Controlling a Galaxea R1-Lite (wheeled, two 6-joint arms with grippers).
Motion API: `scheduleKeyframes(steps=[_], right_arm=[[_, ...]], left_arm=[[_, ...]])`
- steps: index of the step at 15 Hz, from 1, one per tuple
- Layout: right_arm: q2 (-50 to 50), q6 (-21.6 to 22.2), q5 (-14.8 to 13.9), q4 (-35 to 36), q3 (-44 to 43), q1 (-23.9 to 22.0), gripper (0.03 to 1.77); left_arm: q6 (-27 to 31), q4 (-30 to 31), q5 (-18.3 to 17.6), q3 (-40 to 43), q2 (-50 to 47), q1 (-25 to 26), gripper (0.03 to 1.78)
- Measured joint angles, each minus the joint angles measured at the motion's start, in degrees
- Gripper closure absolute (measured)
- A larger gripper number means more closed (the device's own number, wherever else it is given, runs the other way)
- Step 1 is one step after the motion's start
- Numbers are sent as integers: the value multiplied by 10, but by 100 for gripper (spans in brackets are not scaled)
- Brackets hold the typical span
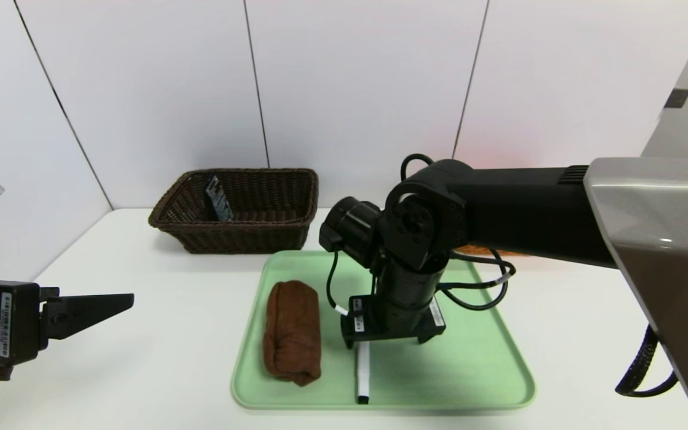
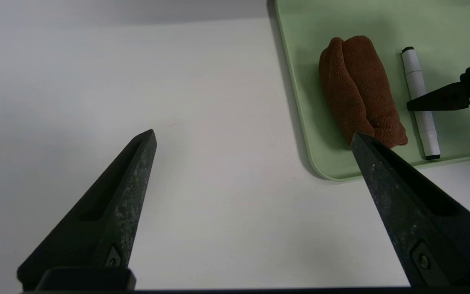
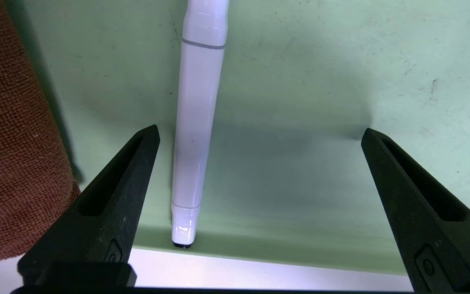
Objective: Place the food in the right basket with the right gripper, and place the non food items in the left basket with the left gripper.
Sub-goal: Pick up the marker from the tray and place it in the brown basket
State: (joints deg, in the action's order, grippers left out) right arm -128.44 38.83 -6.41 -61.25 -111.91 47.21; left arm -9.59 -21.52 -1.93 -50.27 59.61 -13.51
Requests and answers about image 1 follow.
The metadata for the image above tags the white marker pen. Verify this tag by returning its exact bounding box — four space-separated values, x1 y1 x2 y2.
356 342 371 404

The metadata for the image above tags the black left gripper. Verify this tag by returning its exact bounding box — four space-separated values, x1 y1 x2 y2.
0 279 134 371

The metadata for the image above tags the green plastic tray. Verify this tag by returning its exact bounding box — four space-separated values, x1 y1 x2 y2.
231 250 537 411

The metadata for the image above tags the thin black cable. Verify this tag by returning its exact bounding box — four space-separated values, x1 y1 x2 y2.
440 248 518 311
326 251 351 316

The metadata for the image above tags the black corrugated hose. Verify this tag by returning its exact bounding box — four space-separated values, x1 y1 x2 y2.
616 325 679 398

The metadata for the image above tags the orange wicker basket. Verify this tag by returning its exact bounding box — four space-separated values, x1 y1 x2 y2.
454 244 539 259

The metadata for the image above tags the brown towel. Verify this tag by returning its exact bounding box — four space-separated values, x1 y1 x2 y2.
262 281 322 387

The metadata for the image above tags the black squeeze tube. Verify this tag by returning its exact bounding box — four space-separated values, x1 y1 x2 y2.
205 175 234 223

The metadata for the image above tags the dark brown wicker basket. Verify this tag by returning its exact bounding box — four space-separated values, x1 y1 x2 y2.
148 168 319 254

